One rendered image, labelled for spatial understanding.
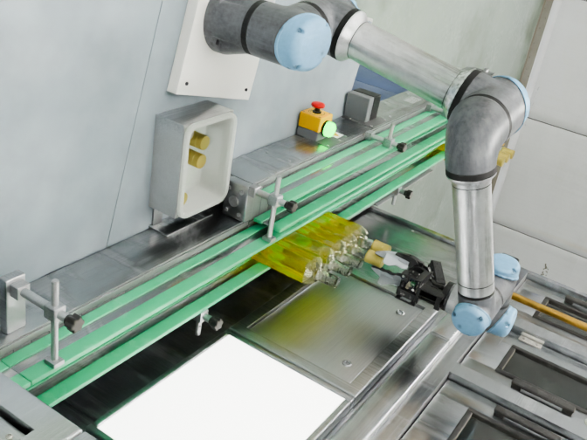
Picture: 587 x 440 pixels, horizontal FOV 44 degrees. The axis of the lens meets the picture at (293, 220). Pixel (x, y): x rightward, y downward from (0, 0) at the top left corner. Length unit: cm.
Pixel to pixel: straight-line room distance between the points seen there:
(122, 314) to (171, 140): 38
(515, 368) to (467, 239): 54
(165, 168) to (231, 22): 34
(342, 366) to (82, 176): 70
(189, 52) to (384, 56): 40
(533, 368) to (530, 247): 618
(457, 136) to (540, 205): 653
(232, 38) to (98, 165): 38
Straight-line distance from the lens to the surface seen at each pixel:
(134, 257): 157
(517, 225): 804
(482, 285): 151
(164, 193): 161
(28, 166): 138
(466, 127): 139
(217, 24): 155
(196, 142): 162
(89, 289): 146
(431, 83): 151
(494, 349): 194
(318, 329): 175
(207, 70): 162
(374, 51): 155
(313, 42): 150
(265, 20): 151
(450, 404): 171
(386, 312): 187
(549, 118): 766
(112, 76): 145
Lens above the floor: 173
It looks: 25 degrees down
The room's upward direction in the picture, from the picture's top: 114 degrees clockwise
